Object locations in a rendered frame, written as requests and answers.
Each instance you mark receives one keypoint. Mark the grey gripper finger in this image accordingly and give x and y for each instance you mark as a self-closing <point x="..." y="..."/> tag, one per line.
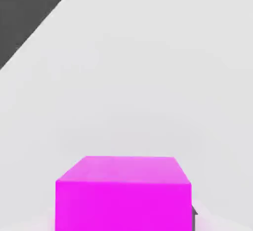
<point x="194" y="221"/>

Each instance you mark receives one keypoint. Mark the small magenta cube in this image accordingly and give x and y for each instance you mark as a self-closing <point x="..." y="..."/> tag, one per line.
<point x="122" y="203"/>

